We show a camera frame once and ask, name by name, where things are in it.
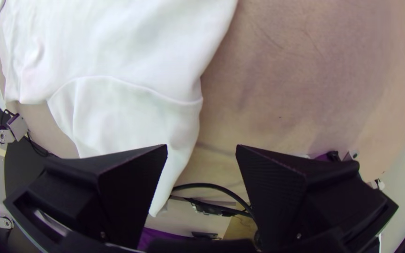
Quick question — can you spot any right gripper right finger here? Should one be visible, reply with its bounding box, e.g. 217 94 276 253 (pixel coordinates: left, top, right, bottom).
235 144 399 253

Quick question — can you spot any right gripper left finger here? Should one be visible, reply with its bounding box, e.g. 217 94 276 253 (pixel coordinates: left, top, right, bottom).
2 144 168 253

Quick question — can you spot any black cable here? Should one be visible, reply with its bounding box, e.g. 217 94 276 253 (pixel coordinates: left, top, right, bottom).
170 182 259 225

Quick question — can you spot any white t-shirt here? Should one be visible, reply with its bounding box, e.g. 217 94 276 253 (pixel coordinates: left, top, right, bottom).
0 0 239 218

